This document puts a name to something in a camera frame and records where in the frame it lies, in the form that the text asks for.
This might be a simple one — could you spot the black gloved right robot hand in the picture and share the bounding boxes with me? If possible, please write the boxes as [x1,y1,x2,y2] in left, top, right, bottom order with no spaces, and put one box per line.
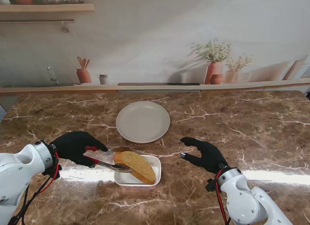
[180,137,230,174]

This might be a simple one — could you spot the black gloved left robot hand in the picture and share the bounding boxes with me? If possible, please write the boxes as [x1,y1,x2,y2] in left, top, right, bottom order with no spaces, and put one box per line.
[50,131,109,168]

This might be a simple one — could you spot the red handled metal kitchen tongs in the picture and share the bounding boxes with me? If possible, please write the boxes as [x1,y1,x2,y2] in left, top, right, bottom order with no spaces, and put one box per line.
[83,146,134,174]

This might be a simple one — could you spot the white bento box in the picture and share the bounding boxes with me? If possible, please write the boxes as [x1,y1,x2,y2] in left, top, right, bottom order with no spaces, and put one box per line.
[113,155,162,188]

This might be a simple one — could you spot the brown bread slice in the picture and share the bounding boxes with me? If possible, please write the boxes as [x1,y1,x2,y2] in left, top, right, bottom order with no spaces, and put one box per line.
[113,151,157,184]

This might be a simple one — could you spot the printed kitchen backdrop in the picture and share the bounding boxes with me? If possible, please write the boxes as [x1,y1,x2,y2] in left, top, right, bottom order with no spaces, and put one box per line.
[0,0,310,97]

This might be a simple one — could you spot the round white plate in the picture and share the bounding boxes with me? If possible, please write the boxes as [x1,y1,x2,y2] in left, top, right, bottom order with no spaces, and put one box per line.
[115,101,171,144]

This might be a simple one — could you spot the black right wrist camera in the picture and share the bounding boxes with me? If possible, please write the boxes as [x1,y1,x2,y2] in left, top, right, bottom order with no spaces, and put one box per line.
[205,177,217,193]

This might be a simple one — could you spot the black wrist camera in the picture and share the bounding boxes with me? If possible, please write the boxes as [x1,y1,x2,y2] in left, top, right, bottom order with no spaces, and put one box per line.
[42,161,62,179]
[205,177,217,193]

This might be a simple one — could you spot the red black left arm cable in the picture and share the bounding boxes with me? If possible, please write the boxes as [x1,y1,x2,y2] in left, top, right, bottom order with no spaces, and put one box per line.
[7,149,61,225]

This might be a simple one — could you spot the red black arm cable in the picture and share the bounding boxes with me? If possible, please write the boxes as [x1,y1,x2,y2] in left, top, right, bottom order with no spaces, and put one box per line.
[214,171,231,225]
[7,149,61,225]

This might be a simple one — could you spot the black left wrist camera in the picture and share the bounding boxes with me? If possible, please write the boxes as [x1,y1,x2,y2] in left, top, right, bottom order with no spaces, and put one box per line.
[42,161,62,179]

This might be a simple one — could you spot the red black right arm cable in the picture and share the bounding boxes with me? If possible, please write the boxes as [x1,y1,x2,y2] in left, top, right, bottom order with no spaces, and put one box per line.
[214,171,231,225]

